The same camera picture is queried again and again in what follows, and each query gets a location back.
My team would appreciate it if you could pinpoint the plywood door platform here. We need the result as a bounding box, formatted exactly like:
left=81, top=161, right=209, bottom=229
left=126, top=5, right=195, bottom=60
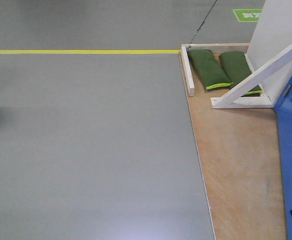
left=179, top=43, right=288, bottom=240

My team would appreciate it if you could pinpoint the right green sandbag by door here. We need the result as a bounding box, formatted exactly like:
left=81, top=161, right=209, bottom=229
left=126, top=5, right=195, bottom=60
left=219, top=51, right=252, bottom=89

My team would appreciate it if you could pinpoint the dark guy rope by door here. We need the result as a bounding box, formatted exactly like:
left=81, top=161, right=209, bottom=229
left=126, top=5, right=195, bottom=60
left=189, top=0, right=218, bottom=47

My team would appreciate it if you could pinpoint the green sandbag by door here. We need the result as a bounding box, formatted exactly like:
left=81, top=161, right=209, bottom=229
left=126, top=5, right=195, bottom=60
left=219, top=51, right=252, bottom=89
left=188, top=49, right=233, bottom=91

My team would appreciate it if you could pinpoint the white wooden door base frame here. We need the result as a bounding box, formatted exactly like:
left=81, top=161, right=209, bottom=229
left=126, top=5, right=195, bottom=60
left=179, top=42, right=274, bottom=109

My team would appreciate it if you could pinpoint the white diagonal wooden brace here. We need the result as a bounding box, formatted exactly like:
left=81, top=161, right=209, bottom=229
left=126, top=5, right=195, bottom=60
left=211, top=44, right=292, bottom=109

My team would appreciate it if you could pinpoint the white door wall panel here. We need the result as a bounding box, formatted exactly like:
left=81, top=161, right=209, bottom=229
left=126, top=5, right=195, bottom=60
left=248, top=0, right=292, bottom=104

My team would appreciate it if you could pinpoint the left green sandbag by door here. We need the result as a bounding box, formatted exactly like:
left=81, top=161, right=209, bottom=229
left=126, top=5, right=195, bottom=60
left=188, top=49, right=233, bottom=91

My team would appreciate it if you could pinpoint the green floor sign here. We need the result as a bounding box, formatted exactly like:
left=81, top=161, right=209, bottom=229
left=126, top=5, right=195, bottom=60
left=233, top=8, right=262, bottom=23

